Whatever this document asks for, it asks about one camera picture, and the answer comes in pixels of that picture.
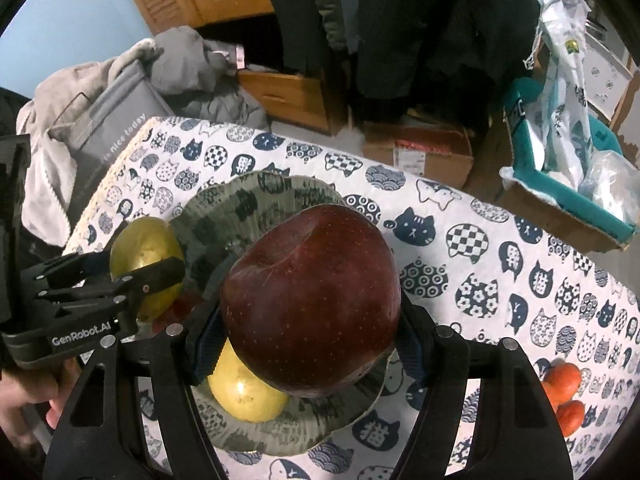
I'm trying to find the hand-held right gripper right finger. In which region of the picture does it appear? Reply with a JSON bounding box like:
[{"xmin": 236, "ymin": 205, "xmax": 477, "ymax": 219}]
[{"xmin": 395, "ymin": 297, "xmax": 575, "ymax": 480}]

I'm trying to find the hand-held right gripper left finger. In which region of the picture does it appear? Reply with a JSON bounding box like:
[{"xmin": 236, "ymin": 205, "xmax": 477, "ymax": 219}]
[{"xmin": 44, "ymin": 256, "xmax": 237, "ymax": 480}]

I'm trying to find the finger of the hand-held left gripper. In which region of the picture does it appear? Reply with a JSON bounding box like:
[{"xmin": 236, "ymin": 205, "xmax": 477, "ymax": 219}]
[
  {"xmin": 36, "ymin": 256, "xmax": 187, "ymax": 324},
  {"xmin": 22, "ymin": 251, "xmax": 113, "ymax": 289}
]

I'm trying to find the yellow pear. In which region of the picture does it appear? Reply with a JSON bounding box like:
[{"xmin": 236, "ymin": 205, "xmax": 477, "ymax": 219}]
[
  {"xmin": 207, "ymin": 337, "xmax": 291, "ymax": 423},
  {"xmin": 109, "ymin": 217, "xmax": 186, "ymax": 322}
]

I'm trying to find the green glass plate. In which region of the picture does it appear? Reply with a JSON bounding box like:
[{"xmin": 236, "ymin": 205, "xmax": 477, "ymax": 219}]
[{"xmin": 170, "ymin": 170, "xmax": 396, "ymax": 458}]

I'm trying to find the dark red apple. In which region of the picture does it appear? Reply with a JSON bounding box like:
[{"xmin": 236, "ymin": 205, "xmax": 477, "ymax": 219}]
[{"xmin": 220, "ymin": 204, "xmax": 402, "ymax": 400}]

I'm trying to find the large reddish orange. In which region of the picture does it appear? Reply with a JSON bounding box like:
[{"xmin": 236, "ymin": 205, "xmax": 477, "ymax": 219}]
[{"xmin": 542, "ymin": 362, "xmax": 584, "ymax": 402}]

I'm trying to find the person's left hand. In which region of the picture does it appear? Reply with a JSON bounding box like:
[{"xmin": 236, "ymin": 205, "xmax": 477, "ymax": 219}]
[{"xmin": 0, "ymin": 357, "xmax": 84, "ymax": 432}]

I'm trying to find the beige fleece blanket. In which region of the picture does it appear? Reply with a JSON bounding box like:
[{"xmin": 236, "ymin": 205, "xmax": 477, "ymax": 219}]
[{"xmin": 16, "ymin": 37, "xmax": 162, "ymax": 247}]

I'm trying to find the cat print tablecloth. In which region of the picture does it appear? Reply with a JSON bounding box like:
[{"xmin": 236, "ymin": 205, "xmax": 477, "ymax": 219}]
[{"xmin": 65, "ymin": 116, "xmax": 640, "ymax": 480}]

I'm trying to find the grey fabric bag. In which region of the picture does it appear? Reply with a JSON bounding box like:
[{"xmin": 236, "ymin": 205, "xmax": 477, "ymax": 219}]
[{"xmin": 47, "ymin": 62, "xmax": 177, "ymax": 222}]

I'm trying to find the plain cardboard box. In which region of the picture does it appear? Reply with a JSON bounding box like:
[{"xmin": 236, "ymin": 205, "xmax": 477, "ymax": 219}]
[{"xmin": 466, "ymin": 110, "xmax": 632, "ymax": 254}]

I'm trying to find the cardboard box on floor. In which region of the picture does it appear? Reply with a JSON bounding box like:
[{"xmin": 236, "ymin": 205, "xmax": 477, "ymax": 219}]
[{"xmin": 361, "ymin": 119, "xmax": 477, "ymax": 182}]

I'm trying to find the grey padded jacket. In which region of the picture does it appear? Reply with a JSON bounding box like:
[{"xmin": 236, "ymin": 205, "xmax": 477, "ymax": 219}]
[{"xmin": 150, "ymin": 25, "xmax": 272, "ymax": 132}]

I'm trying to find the wooden drawer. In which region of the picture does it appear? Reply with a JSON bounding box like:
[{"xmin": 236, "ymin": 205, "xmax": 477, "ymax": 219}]
[{"xmin": 237, "ymin": 67, "xmax": 347, "ymax": 136}]

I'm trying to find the teal plastic crate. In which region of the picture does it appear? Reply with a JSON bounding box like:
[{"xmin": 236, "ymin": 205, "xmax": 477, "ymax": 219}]
[{"xmin": 501, "ymin": 76, "xmax": 637, "ymax": 242}]

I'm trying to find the clear plastic bag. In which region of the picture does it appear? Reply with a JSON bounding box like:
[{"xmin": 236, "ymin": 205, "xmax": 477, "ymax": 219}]
[{"xmin": 577, "ymin": 150, "xmax": 640, "ymax": 227}]

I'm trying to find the white patterned plastic bag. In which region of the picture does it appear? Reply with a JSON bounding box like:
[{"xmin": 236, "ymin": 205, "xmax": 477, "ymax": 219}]
[{"xmin": 516, "ymin": 0, "xmax": 602, "ymax": 187}]

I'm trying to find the dark coat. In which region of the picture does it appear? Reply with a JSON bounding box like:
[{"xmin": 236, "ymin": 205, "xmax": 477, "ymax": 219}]
[{"xmin": 269, "ymin": 0, "xmax": 322, "ymax": 77}]

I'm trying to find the black coat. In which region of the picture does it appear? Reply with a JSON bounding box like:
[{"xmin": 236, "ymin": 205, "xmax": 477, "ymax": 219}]
[{"xmin": 350, "ymin": 0, "xmax": 542, "ymax": 122}]

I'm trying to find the white patterned drawer box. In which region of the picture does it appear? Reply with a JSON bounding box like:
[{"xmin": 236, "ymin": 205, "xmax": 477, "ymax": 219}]
[{"xmin": 582, "ymin": 24, "xmax": 637, "ymax": 112}]

